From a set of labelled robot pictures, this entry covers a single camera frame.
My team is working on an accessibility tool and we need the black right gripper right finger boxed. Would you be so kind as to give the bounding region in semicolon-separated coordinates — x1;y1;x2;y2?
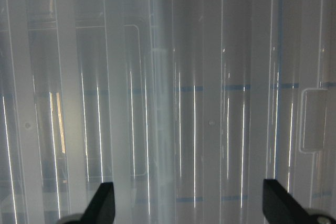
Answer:
262;179;311;224

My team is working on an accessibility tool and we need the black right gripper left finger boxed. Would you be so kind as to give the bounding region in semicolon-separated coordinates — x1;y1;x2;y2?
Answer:
79;182;116;224

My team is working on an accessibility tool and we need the translucent plastic box lid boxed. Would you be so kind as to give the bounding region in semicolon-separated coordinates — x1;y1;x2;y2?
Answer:
1;0;335;223

